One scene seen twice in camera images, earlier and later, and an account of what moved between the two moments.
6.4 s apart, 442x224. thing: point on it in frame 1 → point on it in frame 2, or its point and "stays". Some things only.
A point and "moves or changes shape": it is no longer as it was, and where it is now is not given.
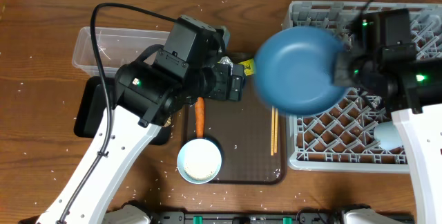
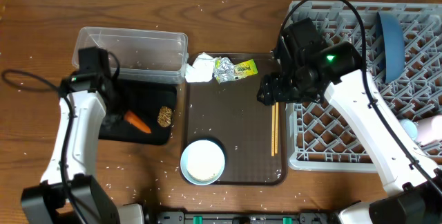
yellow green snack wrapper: [248, 66] stays
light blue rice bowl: [199, 161] stays
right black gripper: [344, 70] → [271, 90]
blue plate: [294, 70] moves or changes shape
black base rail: [304, 217] stays
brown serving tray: [242, 131] stays
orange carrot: [199, 114] moves or changes shape
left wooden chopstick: [273, 131] stays
